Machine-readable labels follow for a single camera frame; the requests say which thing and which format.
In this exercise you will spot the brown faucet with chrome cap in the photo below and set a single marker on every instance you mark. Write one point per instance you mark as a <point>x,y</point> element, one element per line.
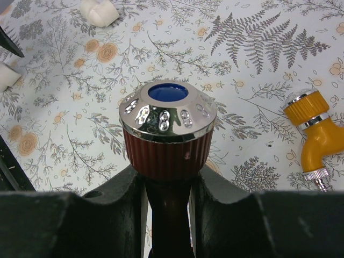
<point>168,127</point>

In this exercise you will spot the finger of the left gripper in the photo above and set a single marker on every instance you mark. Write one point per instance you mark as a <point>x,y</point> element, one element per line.
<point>9,45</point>

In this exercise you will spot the floral patterned table mat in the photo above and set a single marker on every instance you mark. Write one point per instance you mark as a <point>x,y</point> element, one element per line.
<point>61,121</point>

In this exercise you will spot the white pipe elbow fitting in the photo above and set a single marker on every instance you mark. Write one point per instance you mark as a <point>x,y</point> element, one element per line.
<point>100,14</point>

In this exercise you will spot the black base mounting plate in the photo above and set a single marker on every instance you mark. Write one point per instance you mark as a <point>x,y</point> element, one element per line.
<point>13,178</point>

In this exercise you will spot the yellow faucet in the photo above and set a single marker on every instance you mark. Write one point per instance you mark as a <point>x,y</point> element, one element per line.
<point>308,110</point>

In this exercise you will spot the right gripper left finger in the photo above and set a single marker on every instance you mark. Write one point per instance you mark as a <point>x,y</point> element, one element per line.
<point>105,222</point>

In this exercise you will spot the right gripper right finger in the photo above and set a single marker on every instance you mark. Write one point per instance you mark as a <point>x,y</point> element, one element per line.
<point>227,221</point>

